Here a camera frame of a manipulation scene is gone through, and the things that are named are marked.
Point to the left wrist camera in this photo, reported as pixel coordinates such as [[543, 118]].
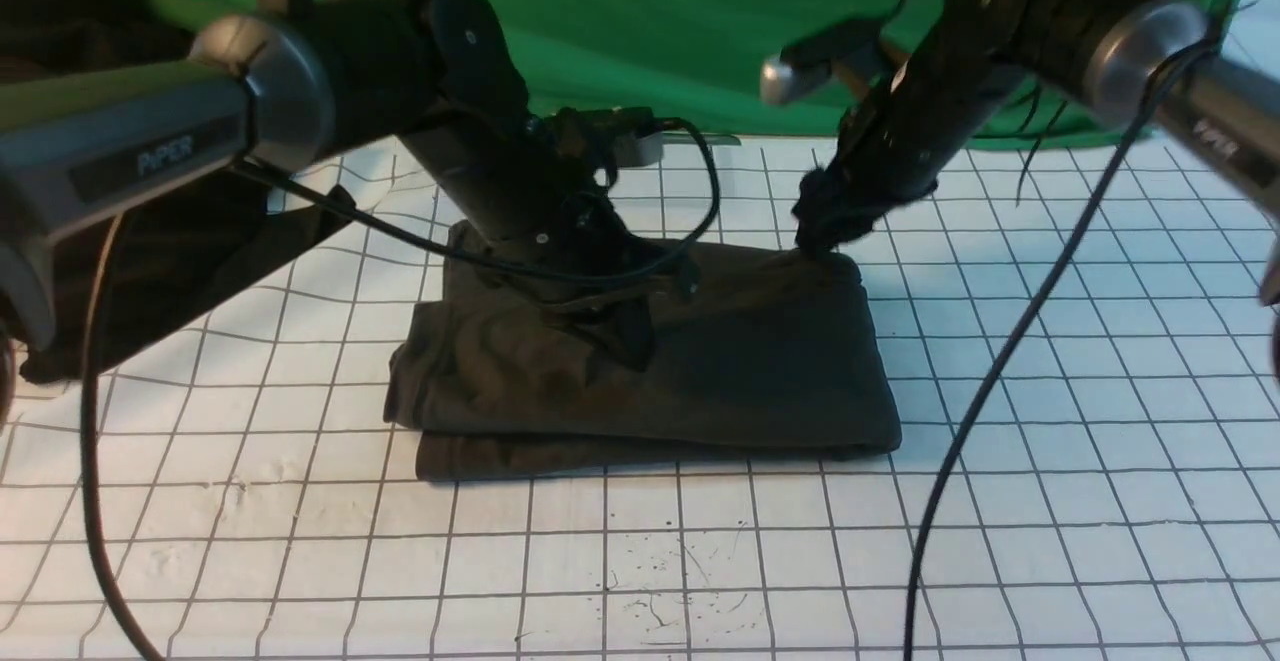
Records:
[[623, 137]]

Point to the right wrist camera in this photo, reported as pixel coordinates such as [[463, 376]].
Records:
[[848, 51]]

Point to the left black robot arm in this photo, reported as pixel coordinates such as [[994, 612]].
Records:
[[296, 82]]

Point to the black garment pile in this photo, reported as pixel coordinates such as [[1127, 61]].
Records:
[[181, 254]]

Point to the white grid table mat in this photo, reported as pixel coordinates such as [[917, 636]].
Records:
[[1117, 501]]

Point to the green backdrop cloth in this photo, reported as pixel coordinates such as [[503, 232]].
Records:
[[650, 31]]

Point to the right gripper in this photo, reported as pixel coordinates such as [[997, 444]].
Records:
[[866, 180]]

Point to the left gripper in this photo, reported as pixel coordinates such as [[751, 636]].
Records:
[[585, 270]]

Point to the gray long-sleeve top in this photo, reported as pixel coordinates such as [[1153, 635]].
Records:
[[775, 357]]

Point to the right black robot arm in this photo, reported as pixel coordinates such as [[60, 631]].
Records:
[[1116, 58]]

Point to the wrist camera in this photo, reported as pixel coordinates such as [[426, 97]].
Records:
[[848, 51], [623, 137]]

